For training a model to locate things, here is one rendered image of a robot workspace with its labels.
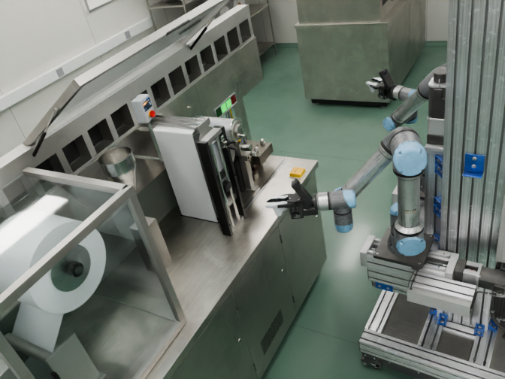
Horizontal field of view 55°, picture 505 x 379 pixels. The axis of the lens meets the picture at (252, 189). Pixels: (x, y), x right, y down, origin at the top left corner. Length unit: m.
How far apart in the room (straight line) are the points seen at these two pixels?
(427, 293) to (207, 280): 0.97
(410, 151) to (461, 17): 0.49
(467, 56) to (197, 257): 1.45
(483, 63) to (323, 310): 1.84
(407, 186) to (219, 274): 0.92
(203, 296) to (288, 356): 0.99
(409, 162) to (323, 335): 1.52
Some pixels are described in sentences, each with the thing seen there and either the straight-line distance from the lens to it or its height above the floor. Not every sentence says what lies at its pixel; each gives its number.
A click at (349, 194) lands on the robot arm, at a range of 1.97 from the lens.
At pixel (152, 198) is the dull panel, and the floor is 1.05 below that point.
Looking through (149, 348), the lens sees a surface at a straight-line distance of 1.98.
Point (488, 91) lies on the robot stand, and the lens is 2.01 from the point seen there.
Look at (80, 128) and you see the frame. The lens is 2.24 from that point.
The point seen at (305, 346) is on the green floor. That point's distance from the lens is 3.04.
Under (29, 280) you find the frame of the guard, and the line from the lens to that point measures 1.48.
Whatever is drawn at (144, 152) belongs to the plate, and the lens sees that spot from 2.52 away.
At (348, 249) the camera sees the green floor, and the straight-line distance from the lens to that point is 3.57.
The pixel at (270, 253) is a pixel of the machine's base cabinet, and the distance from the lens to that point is 2.55.
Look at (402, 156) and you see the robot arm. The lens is 1.84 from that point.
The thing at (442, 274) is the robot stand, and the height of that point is 0.75.
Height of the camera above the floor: 2.42
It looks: 34 degrees down
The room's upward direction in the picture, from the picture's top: 13 degrees counter-clockwise
